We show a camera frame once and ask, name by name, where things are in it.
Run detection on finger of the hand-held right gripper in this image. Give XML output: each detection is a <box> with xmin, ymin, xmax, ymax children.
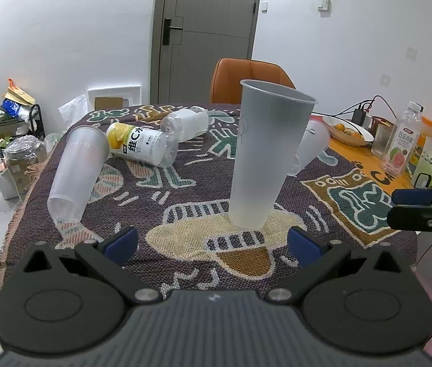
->
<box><xmin>386</xmin><ymin>204</ymin><xmax>432</xmax><ymax>238</ymax></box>
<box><xmin>392</xmin><ymin>187</ymin><xmax>432</xmax><ymax>209</ymax></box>

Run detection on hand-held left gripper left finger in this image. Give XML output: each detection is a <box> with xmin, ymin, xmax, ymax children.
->
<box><xmin>21</xmin><ymin>226</ymin><xmax>163</xmax><ymax>306</ymax></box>

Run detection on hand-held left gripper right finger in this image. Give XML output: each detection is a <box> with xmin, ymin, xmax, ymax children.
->
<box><xmin>265</xmin><ymin>226</ymin><xmax>411</xmax><ymax>302</ymax></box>

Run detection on frosted plastic cup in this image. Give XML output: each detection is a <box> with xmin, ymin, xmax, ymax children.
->
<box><xmin>287</xmin><ymin>118</ymin><xmax>331</xmax><ymax>177</ymax></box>
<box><xmin>47</xmin><ymin>125</ymin><xmax>110</xmax><ymax>223</ymax></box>
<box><xmin>228</xmin><ymin>79</ymin><xmax>318</xmax><ymax>231</ymax></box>

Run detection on clear cup with green drink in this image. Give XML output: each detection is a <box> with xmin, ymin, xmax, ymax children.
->
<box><xmin>411</xmin><ymin>138</ymin><xmax>432</xmax><ymax>189</ymax></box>

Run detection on pink label juice bottle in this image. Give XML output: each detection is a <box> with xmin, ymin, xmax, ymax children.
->
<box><xmin>384</xmin><ymin>101</ymin><xmax>425</xmax><ymax>178</ymax></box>

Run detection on clear drinking glass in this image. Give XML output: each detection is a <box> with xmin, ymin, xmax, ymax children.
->
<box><xmin>371</xmin><ymin>123</ymin><xmax>396</xmax><ymax>157</ymax></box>

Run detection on orange cap juice bottle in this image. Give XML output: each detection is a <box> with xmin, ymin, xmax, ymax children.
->
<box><xmin>407</xmin><ymin>117</ymin><xmax>432</xmax><ymax>176</ymax></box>

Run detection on brown basket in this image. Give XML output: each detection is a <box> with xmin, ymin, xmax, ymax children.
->
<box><xmin>369</xmin><ymin>117</ymin><xmax>397</xmax><ymax>134</ymax></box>

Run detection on printed woven blanket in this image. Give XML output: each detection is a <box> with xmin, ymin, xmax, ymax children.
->
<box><xmin>0</xmin><ymin>103</ymin><xmax>419</xmax><ymax>312</ymax></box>

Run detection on white fruit bowl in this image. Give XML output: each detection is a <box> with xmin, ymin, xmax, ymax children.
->
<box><xmin>322</xmin><ymin>115</ymin><xmax>375</xmax><ymax>146</ymax></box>

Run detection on yellow label drink bottle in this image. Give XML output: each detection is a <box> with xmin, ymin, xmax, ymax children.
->
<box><xmin>106</xmin><ymin>122</ymin><xmax>179</xmax><ymax>168</ymax></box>

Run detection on clear bag with container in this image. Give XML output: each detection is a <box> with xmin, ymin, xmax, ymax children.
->
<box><xmin>5</xmin><ymin>135</ymin><xmax>48</xmax><ymax>199</ymax></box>

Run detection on clear empty plastic bottle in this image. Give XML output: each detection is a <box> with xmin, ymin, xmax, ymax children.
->
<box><xmin>161</xmin><ymin>109</ymin><xmax>211</xmax><ymax>142</ymax></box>

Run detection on white plastic bag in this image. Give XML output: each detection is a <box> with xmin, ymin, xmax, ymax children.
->
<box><xmin>58</xmin><ymin>95</ymin><xmax>88</xmax><ymax>128</ymax></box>

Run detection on black storage rack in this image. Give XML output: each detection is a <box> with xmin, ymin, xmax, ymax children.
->
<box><xmin>0</xmin><ymin>103</ymin><xmax>46</xmax><ymax>142</ymax></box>

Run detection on blue plastic bag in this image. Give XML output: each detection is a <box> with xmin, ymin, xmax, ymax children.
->
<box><xmin>2</xmin><ymin>99</ymin><xmax>29</xmax><ymax>120</ymax></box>

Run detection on orange chair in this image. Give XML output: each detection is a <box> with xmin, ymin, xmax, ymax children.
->
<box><xmin>210</xmin><ymin>58</ymin><xmax>297</xmax><ymax>105</ymax></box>

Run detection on tan paper bag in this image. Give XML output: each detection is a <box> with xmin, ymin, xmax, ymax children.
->
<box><xmin>4</xmin><ymin>79</ymin><xmax>36</xmax><ymax>105</ymax></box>

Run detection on grey door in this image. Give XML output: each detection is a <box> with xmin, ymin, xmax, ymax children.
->
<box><xmin>149</xmin><ymin>0</ymin><xmax>264</xmax><ymax>106</ymax></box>

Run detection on red cable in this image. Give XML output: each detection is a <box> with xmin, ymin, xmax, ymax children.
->
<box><xmin>416</xmin><ymin>236</ymin><xmax>432</xmax><ymax>269</ymax></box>

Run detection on black power adapter with cables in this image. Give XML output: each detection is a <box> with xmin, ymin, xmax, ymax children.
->
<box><xmin>311</xmin><ymin>95</ymin><xmax>398</xmax><ymax>121</ymax></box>

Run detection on white wall frame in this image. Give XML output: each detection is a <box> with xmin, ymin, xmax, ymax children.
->
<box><xmin>87</xmin><ymin>85</ymin><xmax>141</xmax><ymax>113</ymax></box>

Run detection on black door handle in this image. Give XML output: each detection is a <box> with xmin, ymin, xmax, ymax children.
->
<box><xmin>162</xmin><ymin>18</ymin><xmax>183</xmax><ymax>45</ymax></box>

